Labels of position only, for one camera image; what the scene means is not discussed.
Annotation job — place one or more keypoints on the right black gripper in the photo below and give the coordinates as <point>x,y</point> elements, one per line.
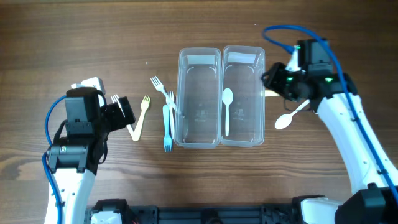
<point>277,79</point>

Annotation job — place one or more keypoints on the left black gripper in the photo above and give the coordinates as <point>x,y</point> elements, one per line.
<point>121,113</point>

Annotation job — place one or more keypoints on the white fork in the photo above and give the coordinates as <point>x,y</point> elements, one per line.
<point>115,99</point>
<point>170,109</point>

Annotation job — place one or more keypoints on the yellow plastic spoon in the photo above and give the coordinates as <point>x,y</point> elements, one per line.
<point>269,93</point>

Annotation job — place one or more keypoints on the yellow plastic fork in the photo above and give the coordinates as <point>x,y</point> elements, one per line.
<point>144,107</point>

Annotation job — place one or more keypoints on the white spoon bottom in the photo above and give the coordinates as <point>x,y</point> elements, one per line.
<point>285,120</point>

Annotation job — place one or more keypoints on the white spoon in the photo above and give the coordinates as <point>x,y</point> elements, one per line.
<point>285,120</point>
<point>227,99</point>

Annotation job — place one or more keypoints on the white fork angled top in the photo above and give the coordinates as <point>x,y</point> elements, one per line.
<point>160,87</point>

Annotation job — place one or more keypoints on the light blue plastic fork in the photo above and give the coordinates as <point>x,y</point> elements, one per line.
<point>167,138</point>

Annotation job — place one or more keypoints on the white spoon top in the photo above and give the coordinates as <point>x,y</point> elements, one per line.
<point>227,99</point>

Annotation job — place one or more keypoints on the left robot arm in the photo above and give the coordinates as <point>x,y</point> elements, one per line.
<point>78,148</point>

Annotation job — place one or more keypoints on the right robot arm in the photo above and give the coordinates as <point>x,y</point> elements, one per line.
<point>334,98</point>

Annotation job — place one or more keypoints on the right clear plastic container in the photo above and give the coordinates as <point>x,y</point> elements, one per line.
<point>243,122</point>

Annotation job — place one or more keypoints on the clear plastic container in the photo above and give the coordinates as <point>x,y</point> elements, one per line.
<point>243,122</point>
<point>198,101</point>

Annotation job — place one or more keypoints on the left clear plastic container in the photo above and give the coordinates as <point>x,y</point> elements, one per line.
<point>198,101</point>

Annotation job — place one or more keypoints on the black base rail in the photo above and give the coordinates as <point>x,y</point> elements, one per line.
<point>264,214</point>

